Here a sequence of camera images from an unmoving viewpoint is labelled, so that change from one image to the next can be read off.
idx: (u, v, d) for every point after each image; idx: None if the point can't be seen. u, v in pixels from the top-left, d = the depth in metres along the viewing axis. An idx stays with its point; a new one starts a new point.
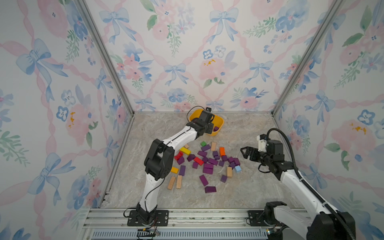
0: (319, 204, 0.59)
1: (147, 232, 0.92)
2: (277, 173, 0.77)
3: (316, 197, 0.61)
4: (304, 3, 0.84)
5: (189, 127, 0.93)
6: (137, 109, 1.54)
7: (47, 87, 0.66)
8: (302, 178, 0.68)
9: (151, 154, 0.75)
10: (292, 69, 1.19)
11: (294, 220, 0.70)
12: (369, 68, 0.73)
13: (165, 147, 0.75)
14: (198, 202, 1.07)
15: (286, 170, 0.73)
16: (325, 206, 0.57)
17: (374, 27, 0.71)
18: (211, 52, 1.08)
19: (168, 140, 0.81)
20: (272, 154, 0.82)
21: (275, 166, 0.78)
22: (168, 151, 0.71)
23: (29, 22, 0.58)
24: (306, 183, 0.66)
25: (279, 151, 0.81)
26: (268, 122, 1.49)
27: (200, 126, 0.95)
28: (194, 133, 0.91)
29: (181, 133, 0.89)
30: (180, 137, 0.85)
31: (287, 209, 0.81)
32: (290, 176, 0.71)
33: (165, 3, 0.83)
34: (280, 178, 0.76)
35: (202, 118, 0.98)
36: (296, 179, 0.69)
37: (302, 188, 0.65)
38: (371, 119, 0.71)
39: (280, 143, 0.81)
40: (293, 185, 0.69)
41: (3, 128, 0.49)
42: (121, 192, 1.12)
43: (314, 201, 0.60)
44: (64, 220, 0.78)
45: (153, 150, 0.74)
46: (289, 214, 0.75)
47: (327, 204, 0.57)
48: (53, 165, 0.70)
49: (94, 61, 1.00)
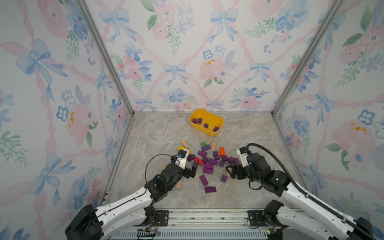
0: (339, 221, 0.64)
1: (147, 233, 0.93)
2: (276, 189, 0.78)
3: (332, 213, 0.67)
4: (304, 3, 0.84)
5: (144, 190, 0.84)
6: (137, 109, 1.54)
7: (47, 87, 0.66)
8: (308, 195, 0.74)
9: (76, 223, 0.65)
10: (292, 69, 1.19)
11: (307, 228, 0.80)
12: (369, 68, 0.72)
13: (93, 219, 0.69)
14: (198, 202, 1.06)
15: (287, 189, 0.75)
16: (345, 222, 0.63)
17: (374, 27, 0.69)
18: (211, 52, 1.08)
19: (101, 212, 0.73)
20: (260, 172, 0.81)
21: (272, 185, 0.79)
22: (93, 229, 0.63)
23: (29, 22, 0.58)
24: (314, 199, 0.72)
25: (264, 166, 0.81)
26: (268, 122, 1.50)
27: (160, 190, 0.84)
28: (147, 201, 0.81)
29: (130, 200, 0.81)
30: (121, 207, 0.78)
31: (291, 213, 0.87)
32: (294, 194, 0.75)
33: (165, 3, 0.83)
34: (281, 195, 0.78)
35: (165, 177, 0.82)
36: (301, 196, 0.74)
37: (316, 208, 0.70)
38: (371, 119, 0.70)
39: (261, 158, 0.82)
40: (303, 205, 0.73)
41: (4, 128, 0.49)
42: (121, 192, 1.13)
43: (334, 220, 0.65)
44: (64, 220, 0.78)
45: (79, 218, 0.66)
46: (299, 222, 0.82)
47: (346, 219, 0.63)
48: (53, 165, 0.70)
49: (94, 61, 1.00)
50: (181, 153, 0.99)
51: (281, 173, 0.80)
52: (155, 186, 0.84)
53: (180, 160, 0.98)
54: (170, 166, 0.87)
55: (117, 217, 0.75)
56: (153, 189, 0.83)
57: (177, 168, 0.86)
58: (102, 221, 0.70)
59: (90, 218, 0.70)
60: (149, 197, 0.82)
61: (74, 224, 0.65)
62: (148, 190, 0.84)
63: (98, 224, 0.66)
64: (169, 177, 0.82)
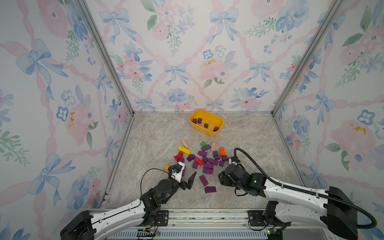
0: (314, 198, 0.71)
1: (147, 233, 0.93)
2: (259, 191, 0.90)
3: (308, 193, 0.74)
4: (304, 3, 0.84)
5: (139, 202, 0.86)
6: (137, 109, 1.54)
7: (47, 87, 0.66)
8: (283, 185, 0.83)
9: (72, 226, 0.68)
10: (292, 69, 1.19)
11: (301, 216, 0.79)
12: (369, 68, 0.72)
13: (88, 225, 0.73)
14: (198, 202, 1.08)
15: (265, 187, 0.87)
16: (319, 197, 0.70)
17: (374, 27, 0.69)
18: (211, 52, 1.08)
19: (96, 219, 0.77)
20: (239, 181, 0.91)
21: (255, 189, 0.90)
22: (87, 236, 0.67)
23: (29, 22, 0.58)
24: (289, 187, 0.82)
25: (241, 174, 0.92)
26: (268, 122, 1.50)
27: (154, 204, 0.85)
28: (140, 213, 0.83)
29: (124, 210, 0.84)
30: (115, 216, 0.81)
31: (286, 207, 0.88)
32: (272, 189, 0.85)
33: (165, 3, 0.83)
34: (265, 194, 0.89)
35: (157, 193, 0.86)
36: (278, 188, 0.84)
37: (294, 195, 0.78)
38: (371, 119, 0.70)
39: (236, 168, 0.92)
40: (283, 194, 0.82)
41: (4, 128, 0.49)
42: (122, 192, 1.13)
43: (310, 199, 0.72)
44: (64, 220, 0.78)
45: (75, 222, 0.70)
46: (293, 212, 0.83)
47: (318, 194, 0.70)
48: (53, 165, 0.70)
49: (94, 61, 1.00)
50: (176, 168, 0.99)
51: (258, 175, 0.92)
52: (150, 199, 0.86)
53: (176, 175, 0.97)
54: (164, 183, 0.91)
55: (111, 226, 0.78)
56: (147, 202, 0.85)
57: (169, 184, 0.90)
58: (95, 228, 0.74)
59: (85, 223, 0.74)
60: (143, 209, 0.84)
61: (70, 227, 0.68)
62: (143, 202, 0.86)
63: (92, 232, 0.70)
64: (161, 194, 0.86)
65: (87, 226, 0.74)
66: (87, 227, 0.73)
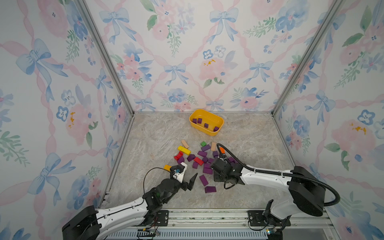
0: (280, 178, 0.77)
1: (147, 232, 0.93)
2: (238, 179, 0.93)
3: (275, 174, 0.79)
4: (304, 3, 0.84)
5: (142, 200, 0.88)
6: (137, 109, 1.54)
7: (47, 87, 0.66)
8: (255, 170, 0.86)
9: (76, 221, 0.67)
10: (292, 69, 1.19)
11: (284, 206, 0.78)
12: (369, 68, 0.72)
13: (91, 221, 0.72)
14: (198, 202, 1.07)
15: (241, 174, 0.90)
16: (284, 176, 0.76)
17: (374, 27, 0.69)
18: (211, 52, 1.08)
19: (101, 215, 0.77)
20: (221, 172, 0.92)
21: (234, 177, 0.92)
22: (92, 230, 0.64)
23: (29, 22, 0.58)
24: (261, 171, 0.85)
25: (223, 165, 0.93)
26: (268, 122, 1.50)
27: (156, 203, 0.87)
28: (143, 211, 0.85)
29: (128, 208, 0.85)
30: (119, 212, 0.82)
31: (276, 201, 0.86)
32: (247, 175, 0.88)
33: (165, 3, 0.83)
34: (244, 182, 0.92)
35: (160, 192, 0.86)
36: (252, 173, 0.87)
37: (264, 178, 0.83)
38: (371, 119, 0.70)
39: (218, 160, 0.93)
40: (256, 179, 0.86)
41: (4, 128, 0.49)
42: (121, 192, 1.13)
43: (277, 179, 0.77)
44: (64, 220, 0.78)
45: (80, 217, 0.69)
46: (279, 205, 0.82)
47: (284, 174, 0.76)
48: (53, 165, 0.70)
49: (94, 61, 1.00)
50: (179, 168, 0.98)
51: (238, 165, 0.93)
52: (152, 198, 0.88)
53: (178, 175, 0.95)
54: (165, 181, 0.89)
55: (115, 222, 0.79)
56: (149, 201, 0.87)
57: (172, 183, 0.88)
58: (100, 224, 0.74)
59: (89, 219, 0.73)
60: (145, 207, 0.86)
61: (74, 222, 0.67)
62: (145, 200, 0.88)
63: (97, 226, 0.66)
64: (163, 192, 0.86)
65: (91, 221, 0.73)
66: (90, 223, 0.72)
